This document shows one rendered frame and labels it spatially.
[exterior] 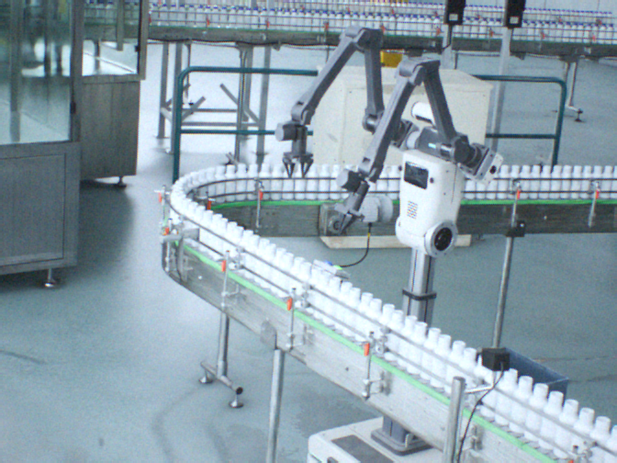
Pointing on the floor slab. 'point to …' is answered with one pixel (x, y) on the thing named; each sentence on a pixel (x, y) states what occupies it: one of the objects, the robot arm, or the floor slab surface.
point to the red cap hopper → (204, 95)
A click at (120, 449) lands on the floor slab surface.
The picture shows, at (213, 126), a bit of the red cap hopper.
